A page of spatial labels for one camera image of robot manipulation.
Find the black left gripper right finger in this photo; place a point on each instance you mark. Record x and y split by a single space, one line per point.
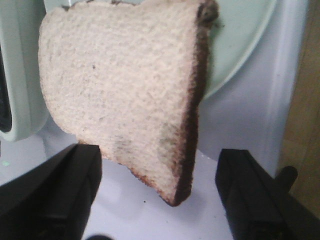
259 207

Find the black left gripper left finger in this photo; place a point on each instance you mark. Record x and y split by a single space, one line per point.
52 201

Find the white bread slice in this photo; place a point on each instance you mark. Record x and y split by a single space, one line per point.
129 78

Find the green breakfast maker base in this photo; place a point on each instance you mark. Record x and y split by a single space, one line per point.
23 111

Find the green round plate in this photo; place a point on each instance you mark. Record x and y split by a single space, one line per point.
234 36

